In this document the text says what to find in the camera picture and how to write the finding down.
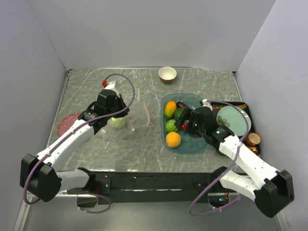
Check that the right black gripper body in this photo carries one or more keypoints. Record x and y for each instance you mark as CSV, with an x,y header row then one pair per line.
x,y
196,129

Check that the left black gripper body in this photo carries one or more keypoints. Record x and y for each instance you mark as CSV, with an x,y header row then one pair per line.
x,y
118,110

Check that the dark green avocado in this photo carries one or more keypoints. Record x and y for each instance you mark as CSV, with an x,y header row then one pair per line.
x,y
178,113

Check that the pale green cabbage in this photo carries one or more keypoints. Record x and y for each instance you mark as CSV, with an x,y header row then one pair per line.
x,y
118,122

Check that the orange fruit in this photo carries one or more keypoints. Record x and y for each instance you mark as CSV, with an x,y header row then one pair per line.
x,y
173,140

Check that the clear zip top bag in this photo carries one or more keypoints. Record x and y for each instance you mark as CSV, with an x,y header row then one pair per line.
x,y
138,117

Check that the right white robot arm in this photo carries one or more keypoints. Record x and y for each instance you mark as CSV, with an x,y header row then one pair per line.
x,y
248,175

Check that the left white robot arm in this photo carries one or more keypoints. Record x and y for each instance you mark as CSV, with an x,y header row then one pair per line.
x,y
40,174

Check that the red chili pepper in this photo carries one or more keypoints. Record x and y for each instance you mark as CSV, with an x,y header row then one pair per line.
x,y
183,127

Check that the purple eggplant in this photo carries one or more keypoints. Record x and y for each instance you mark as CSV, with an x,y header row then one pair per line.
x,y
182,105

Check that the yellow green mango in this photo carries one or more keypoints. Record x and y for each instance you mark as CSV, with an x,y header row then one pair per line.
x,y
170,109

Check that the small green lettuce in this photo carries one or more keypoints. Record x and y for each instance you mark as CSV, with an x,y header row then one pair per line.
x,y
170,126

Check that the light green plate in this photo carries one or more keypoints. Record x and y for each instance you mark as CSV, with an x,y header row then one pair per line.
x,y
237,121

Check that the beige ceramic bowl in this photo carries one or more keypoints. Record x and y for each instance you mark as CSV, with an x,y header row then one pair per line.
x,y
167,74

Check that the wooden chopsticks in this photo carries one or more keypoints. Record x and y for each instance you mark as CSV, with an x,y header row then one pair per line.
x,y
242,106

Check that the pink plate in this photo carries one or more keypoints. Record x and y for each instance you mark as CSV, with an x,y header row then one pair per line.
x,y
66,123

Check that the black serving tray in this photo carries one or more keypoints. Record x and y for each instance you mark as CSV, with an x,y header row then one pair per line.
x,y
219,105

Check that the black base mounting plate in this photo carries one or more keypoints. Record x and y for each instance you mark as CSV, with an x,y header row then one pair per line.
x,y
140,187

